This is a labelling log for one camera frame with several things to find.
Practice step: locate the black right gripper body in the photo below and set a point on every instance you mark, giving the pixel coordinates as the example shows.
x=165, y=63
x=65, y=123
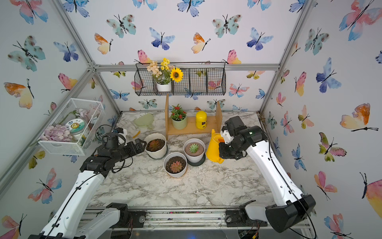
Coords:
x=230, y=151

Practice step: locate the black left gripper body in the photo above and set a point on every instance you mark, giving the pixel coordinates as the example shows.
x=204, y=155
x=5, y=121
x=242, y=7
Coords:
x=125, y=152

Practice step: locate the yellow watering can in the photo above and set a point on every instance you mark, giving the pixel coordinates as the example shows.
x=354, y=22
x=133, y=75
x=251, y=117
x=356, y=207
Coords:
x=212, y=152

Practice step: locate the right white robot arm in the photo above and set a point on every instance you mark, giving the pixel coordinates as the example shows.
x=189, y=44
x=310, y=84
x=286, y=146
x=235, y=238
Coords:
x=291, y=205

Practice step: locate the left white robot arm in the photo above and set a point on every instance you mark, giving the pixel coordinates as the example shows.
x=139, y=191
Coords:
x=64, y=224

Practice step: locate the red orange succulent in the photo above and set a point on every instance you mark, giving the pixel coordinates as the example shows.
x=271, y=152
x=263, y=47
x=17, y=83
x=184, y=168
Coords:
x=154, y=145

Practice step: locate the pink green succulent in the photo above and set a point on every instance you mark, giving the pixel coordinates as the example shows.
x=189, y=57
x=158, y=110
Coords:
x=176, y=167

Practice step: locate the white pot with green succulent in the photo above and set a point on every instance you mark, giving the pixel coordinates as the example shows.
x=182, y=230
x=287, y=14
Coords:
x=197, y=156

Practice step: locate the pale green succulent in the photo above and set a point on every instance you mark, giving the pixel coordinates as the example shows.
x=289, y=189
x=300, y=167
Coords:
x=194, y=147

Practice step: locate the white faceted plant pot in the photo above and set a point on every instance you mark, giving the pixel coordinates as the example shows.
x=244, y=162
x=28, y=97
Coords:
x=160, y=153

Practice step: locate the wooden desktop shelf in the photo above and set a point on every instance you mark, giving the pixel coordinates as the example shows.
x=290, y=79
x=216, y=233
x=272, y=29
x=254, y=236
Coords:
x=213, y=123

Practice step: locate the white round front pot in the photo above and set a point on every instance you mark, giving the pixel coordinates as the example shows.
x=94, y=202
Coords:
x=173, y=157

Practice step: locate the yellow plastic bottle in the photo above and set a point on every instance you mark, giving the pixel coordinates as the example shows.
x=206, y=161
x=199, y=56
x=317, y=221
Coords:
x=201, y=119

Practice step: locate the round green labelled tin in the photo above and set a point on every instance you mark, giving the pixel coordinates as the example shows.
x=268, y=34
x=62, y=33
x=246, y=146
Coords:
x=76, y=126

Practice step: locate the dark grey pot saucer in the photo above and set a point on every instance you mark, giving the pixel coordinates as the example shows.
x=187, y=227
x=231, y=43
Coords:
x=197, y=163

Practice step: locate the green pot red flowers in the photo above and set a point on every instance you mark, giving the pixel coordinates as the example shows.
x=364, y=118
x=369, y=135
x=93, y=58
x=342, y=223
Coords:
x=179, y=117

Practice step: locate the pink stones bag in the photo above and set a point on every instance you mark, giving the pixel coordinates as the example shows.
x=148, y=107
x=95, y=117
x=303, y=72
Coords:
x=56, y=133

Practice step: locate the white pot artificial flowers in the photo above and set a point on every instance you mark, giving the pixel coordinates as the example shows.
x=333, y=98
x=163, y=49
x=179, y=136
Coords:
x=165, y=74

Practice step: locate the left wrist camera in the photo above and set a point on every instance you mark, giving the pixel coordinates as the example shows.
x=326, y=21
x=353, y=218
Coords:
x=115, y=139

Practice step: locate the white mesh wall basket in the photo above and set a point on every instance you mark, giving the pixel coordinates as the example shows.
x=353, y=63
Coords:
x=92, y=112

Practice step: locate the black wire wall basket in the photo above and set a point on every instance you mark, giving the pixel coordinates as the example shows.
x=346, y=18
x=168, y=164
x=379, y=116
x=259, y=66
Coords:
x=199, y=79

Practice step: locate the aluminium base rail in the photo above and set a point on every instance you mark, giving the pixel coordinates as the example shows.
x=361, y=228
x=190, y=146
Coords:
x=199, y=218

